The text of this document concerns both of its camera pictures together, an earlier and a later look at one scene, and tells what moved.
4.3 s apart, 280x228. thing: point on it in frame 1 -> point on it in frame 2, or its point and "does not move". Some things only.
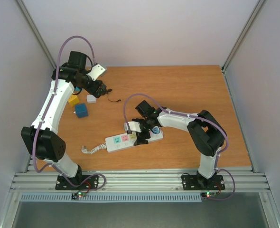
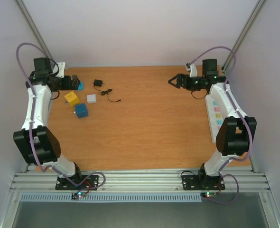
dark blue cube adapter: x=81 y=110 does not move
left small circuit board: x=79 y=194 does not move
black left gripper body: x=92 y=90 -> x=67 y=86
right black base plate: x=191 y=182 does not move
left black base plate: x=62 y=184 does not move
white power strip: x=120 y=141 -> x=214 y=117
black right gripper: x=143 y=137 -> x=183 y=78
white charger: x=90 y=99 does not move
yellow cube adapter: x=73 y=100 does not move
